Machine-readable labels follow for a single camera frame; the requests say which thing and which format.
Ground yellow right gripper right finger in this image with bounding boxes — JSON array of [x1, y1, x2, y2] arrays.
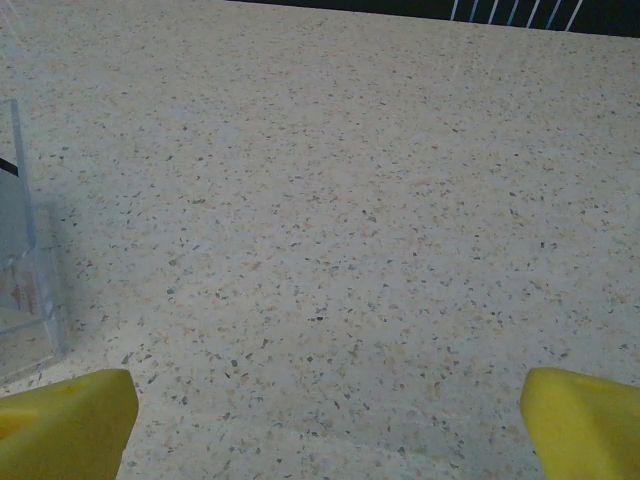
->
[[519, 367, 640, 480]]

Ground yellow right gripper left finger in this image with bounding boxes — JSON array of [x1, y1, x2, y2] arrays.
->
[[0, 368, 140, 480]]

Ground clear acrylic card box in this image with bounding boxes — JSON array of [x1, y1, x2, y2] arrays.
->
[[0, 98, 70, 386]]

